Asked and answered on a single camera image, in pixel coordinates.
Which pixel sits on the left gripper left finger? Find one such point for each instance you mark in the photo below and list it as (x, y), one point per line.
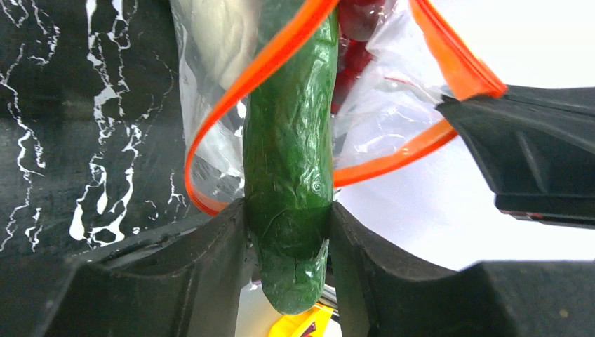
(183, 279)

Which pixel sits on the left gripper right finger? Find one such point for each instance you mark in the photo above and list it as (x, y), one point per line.
(383, 290)

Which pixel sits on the fake green cucumber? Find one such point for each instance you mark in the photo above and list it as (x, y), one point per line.
(288, 169)

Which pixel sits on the clear zip top bag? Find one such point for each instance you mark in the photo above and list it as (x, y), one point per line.
(388, 120)

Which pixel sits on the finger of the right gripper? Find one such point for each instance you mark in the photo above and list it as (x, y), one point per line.
(535, 149)

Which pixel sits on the fake purple grapes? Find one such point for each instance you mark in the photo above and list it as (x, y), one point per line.
(357, 22)

